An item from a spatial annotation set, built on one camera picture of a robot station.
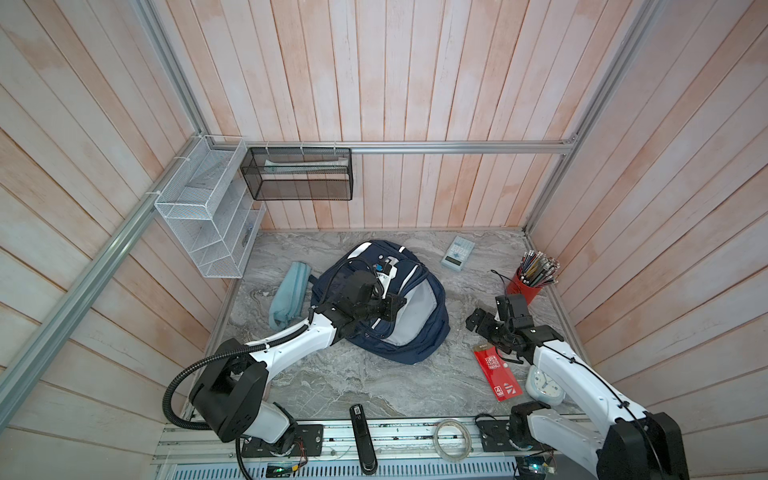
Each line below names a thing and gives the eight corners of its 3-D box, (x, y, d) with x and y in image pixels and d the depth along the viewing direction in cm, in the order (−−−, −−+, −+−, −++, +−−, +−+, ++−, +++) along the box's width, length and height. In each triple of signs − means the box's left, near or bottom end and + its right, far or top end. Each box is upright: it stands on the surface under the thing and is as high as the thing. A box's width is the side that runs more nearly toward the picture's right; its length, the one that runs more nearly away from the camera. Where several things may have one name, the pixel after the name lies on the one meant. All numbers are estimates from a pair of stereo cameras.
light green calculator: (440, 263, 113) (441, 259, 111) (454, 238, 121) (455, 234, 119) (461, 272, 110) (462, 269, 108) (475, 246, 118) (476, 242, 116)
